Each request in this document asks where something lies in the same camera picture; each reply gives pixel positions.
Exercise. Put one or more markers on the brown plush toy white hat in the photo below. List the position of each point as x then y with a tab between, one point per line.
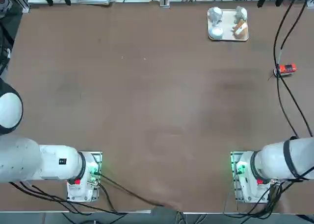
239	29

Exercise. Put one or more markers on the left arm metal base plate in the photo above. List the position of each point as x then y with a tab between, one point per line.
97	156

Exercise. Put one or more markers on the aluminium corner post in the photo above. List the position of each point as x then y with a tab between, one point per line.
25	6

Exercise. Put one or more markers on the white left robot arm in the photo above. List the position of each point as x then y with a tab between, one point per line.
49	162

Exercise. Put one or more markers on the beige plastic tray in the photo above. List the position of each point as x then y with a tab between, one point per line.
228	25

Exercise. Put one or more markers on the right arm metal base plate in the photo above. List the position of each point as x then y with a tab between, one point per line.
233	197

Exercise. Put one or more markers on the grey plush toy keyring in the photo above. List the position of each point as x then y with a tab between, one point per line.
241	13
215	14

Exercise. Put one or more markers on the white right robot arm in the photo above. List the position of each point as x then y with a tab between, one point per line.
274	160

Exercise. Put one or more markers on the light blue plush toy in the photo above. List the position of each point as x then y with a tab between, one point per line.
216	33

